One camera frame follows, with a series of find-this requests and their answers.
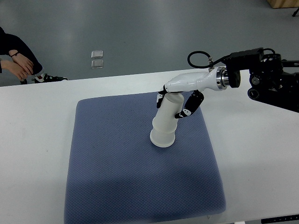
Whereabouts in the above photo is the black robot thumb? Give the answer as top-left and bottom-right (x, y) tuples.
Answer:
(175, 90), (204, 118)

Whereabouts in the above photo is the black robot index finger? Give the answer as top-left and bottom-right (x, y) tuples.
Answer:
(156, 85), (167, 108)

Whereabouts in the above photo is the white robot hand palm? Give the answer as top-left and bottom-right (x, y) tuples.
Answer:
(163, 67), (230, 92)

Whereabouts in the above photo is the white paper cup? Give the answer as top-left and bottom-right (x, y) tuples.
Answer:
(152, 93), (184, 134)
(150, 128), (175, 147)

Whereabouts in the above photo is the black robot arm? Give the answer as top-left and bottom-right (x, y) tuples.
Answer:
(157, 48), (299, 119)

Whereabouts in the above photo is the person's left hand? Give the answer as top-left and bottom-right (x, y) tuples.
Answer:
(12, 53), (34, 75)

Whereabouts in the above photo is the person's right hand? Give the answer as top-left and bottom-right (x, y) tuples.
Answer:
(0, 60), (28, 81)

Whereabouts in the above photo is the white paper cup on mat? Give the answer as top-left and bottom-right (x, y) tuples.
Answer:
(150, 128), (175, 147)

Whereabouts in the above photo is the lower metal floor plate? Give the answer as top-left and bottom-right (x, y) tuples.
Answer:
(91, 59), (104, 69)

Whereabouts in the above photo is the metal floor plate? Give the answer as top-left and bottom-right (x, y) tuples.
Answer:
(91, 59), (104, 69)
(91, 50), (103, 58)

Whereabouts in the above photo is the upper metal floor plate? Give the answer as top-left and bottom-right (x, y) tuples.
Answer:
(91, 50), (103, 58)

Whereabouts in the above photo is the blue-grey textured mat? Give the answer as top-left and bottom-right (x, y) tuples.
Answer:
(64, 93), (226, 224)

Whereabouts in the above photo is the wooden furniture corner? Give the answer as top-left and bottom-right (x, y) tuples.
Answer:
(267, 0), (299, 9)

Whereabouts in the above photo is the black tripod leg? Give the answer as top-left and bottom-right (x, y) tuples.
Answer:
(292, 8), (299, 17)

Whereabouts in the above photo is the person in dark clothes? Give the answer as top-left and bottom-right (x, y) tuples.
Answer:
(0, 28), (68, 84)

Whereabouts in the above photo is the black table control panel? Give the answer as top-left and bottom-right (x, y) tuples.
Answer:
(261, 214), (299, 224)

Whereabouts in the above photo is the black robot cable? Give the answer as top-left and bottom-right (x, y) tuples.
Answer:
(187, 48), (276, 70)

